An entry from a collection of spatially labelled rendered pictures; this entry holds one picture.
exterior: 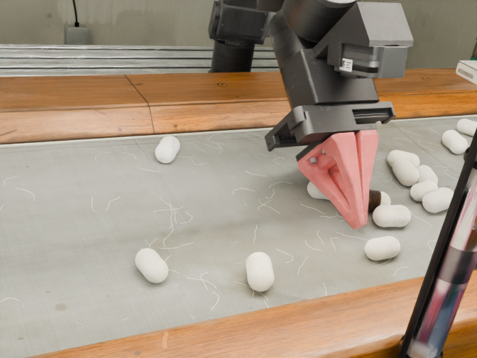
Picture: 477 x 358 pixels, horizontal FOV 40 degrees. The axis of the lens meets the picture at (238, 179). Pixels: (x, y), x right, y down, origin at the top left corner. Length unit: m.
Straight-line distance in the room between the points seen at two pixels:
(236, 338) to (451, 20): 2.09
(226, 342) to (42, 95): 0.38
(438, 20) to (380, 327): 2.08
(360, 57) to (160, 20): 2.22
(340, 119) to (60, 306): 0.27
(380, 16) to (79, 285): 0.30
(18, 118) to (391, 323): 0.40
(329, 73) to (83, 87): 0.28
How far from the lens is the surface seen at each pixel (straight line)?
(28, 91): 0.71
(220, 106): 0.73
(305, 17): 0.55
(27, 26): 2.61
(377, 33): 0.52
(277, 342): 0.41
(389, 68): 0.52
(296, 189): 0.63
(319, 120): 0.54
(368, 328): 0.44
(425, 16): 2.52
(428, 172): 0.68
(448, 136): 0.80
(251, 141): 0.70
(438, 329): 0.40
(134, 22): 2.69
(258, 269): 0.47
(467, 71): 1.00
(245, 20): 0.97
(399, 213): 0.59
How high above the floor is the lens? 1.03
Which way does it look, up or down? 28 degrees down
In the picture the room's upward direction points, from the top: 10 degrees clockwise
